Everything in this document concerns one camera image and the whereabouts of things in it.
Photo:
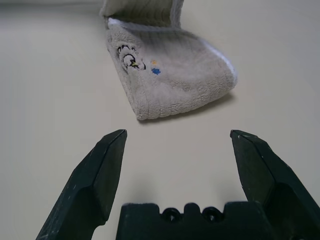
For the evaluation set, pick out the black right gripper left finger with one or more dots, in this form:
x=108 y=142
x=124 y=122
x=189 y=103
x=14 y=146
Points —
x=85 y=190

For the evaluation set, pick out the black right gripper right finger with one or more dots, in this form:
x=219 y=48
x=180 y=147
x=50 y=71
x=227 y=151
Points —
x=270 y=180

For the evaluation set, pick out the beige towel with white trim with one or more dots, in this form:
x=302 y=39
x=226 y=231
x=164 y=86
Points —
x=180 y=82

